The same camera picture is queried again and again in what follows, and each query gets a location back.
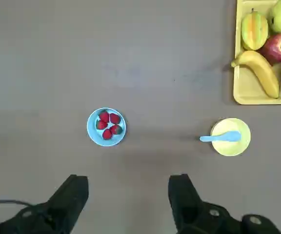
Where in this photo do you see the blue bowl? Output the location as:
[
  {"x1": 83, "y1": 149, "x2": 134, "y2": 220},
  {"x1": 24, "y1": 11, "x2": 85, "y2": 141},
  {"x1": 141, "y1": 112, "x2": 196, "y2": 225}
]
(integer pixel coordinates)
[{"x1": 86, "y1": 107, "x2": 127, "y2": 147}]

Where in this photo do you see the yellow bowl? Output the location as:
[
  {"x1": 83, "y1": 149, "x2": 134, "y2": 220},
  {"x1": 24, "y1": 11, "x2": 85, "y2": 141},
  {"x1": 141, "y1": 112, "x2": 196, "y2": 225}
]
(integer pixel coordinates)
[{"x1": 210, "y1": 117, "x2": 251, "y2": 156}]

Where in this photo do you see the light blue plastic spoon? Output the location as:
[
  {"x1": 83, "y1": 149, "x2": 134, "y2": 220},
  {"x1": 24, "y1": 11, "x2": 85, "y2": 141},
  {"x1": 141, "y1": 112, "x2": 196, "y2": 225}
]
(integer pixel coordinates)
[{"x1": 199, "y1": 131, "x2": 241, "y2": 143}]

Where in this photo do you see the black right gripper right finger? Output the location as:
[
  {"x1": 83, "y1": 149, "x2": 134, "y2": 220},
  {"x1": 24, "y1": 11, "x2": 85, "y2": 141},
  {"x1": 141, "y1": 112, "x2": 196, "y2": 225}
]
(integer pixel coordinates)
[{"x1": 167, "y1": 173, "x2": 281, "y2": 234}]

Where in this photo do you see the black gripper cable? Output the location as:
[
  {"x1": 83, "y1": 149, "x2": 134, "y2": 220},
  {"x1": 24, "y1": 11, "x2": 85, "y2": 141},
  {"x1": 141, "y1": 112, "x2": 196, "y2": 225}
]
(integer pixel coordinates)
[{"x1": 0, "y1": 199, "x2": 38, "y2": 213}]

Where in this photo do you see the red apple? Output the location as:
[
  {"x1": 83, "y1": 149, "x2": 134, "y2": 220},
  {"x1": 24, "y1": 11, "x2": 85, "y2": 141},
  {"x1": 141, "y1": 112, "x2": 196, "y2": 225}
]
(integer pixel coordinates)
[{"x1": 260, "y1": 34, "x2": 281, "y2": 66}]

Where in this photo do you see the yellow banana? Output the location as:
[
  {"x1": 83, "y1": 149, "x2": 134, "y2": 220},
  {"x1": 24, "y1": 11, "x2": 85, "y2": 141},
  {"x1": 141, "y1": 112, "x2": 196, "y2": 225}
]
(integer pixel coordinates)
[{"x1": 230, "y1": 50, "x2": 280, "y2": 99}]

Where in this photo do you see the yellow-green starfruit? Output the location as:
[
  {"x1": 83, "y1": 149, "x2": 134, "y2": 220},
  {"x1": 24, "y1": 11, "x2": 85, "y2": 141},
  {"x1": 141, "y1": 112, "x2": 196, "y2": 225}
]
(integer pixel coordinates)
[{"x1": 241, "y1": 8, "x2": 269, "y2": 51}]

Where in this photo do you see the yellow plastic tray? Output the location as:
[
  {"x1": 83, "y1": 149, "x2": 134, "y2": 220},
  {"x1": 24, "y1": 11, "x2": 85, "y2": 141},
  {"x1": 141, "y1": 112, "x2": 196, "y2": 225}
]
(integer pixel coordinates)
[{"x1": 233, "y1": 0, "x2": 281, "y2": 105}]

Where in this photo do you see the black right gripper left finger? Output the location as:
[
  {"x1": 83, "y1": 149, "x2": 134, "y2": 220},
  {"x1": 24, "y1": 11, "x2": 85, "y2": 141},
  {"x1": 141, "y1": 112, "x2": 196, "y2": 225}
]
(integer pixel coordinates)
[{"x1": 0, "y1": 174, "x2": 89, "y2": 234}]

